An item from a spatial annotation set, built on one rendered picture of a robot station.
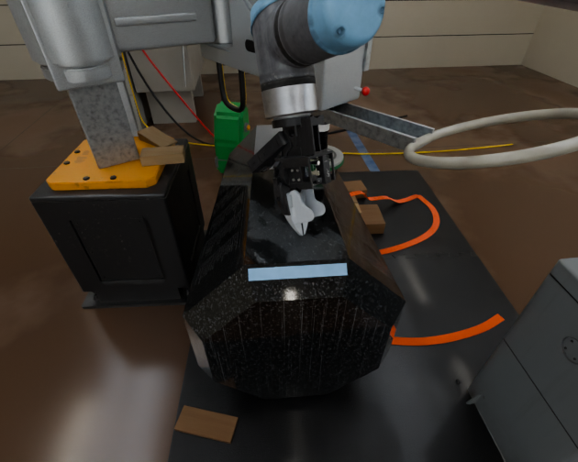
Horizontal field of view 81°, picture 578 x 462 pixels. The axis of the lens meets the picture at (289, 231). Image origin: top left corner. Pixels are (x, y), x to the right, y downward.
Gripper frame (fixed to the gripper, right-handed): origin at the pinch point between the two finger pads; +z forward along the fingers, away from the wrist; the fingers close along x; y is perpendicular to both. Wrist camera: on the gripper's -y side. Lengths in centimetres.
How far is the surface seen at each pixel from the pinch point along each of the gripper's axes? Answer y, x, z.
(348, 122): -26, 66, -16
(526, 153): 31, 42, -6
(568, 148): 37, 46, -6
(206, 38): -95, 66, -59
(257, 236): -43, 28, 16
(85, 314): -164, -1, 68
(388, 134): -10, 64, -10
